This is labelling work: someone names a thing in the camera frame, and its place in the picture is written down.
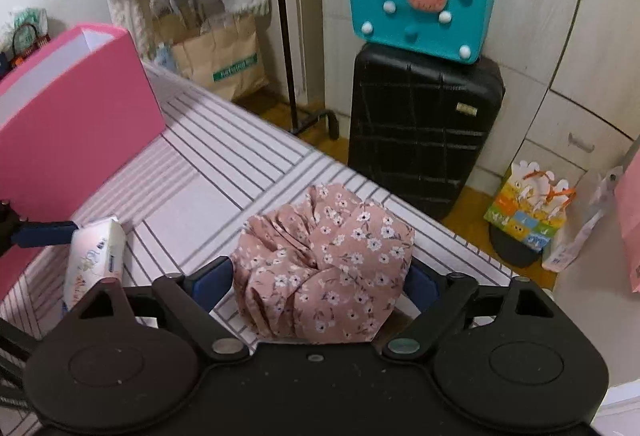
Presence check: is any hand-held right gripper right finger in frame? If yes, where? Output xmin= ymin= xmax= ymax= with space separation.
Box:
xmin=382 ymin=261 xmax=556 ymax=362

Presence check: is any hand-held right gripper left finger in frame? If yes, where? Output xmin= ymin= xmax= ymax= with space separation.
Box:
xmin=75 ymin=257 xmax=251 ymax=363

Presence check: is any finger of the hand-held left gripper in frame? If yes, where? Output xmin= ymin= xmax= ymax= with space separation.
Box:
xmin=0 ymin=200 xmax=81 ymax=249

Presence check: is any white tissue packet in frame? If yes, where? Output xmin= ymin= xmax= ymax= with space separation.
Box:
xmin=61 ymin=215 xmax=127 ymax=317

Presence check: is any pink floral cloth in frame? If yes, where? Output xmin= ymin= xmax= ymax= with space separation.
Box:
xmin=231 ymin=183 xmax=417 ymax=346

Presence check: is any pink cardboard box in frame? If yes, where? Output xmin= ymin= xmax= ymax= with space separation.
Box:
xmin=0 ymin=26 xmax=166 ymax=301

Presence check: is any black round object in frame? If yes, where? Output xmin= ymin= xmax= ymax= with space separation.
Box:
xmin=489 ymin=225 xmax=543 ymax=267

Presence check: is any colourful gift bag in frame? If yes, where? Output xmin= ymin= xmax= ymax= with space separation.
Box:
xmin=484 ymin=161 xmax=577 ymax=253

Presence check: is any white plastic package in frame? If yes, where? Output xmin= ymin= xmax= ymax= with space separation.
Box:
xmin=542 ymin=166 xmax=626 ymax=273

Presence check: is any black suitcase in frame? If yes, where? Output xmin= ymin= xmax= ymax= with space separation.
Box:
xmin=347 ymin=43 xmax=506 ymax=221

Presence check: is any dark patterned bag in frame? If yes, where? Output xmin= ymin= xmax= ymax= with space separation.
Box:
xmin=0 ymin=28 xmax=51 ymax=79

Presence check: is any green white pack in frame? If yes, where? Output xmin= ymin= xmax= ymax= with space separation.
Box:
xmin=0 ymin=8 xmax=51 ymax=46

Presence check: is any pink paper bag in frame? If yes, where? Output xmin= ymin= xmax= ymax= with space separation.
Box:
xmin=614 ymin=163 xmax=640 ymax=294

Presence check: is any brown paper bag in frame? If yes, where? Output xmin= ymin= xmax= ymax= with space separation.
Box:
xmin=170 ymin=13 xmax=271 ymax=102

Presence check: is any beige wardrobe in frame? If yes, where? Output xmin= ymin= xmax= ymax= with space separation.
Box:
xmin=320 ymin=0 xmax=640 ymax=237

